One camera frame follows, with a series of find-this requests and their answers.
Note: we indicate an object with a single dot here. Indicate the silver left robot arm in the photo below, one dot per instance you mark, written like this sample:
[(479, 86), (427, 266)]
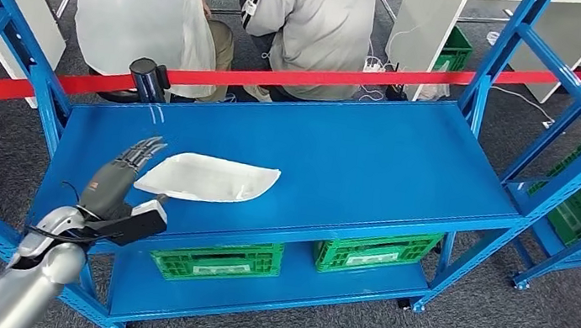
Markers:
[(27, 285)]

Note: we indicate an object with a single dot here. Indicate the black stool base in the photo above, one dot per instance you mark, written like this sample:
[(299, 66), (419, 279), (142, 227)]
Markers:
[(114, 94)]

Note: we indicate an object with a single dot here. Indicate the white power strip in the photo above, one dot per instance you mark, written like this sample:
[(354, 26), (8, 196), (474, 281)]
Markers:
[(375, 65)]

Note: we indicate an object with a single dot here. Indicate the black electronic device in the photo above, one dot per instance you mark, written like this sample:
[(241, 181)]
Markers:
[(396, 93)]

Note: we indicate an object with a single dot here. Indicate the black stanchion post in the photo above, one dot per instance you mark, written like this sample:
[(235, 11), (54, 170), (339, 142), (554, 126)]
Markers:
[(144, 79)]

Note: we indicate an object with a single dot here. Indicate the person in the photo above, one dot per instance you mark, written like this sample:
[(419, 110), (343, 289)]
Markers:
[(313, 31), (131, 7)]

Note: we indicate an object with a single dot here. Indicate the white plastic shell part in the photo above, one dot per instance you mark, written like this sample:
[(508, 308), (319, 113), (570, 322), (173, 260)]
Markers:
[(210, 177)]

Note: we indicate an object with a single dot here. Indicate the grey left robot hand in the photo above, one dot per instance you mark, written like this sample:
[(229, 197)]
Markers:
[(104, 189)]

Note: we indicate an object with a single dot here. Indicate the clear plastic bag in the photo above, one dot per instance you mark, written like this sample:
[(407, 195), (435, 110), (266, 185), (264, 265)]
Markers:
[(435, 89)]

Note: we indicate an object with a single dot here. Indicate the red barrier belt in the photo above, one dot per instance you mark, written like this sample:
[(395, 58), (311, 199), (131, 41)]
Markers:
[(307, 78)]

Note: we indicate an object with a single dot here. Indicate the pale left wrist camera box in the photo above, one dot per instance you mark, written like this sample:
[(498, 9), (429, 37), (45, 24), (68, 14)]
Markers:
[(142, 222)]

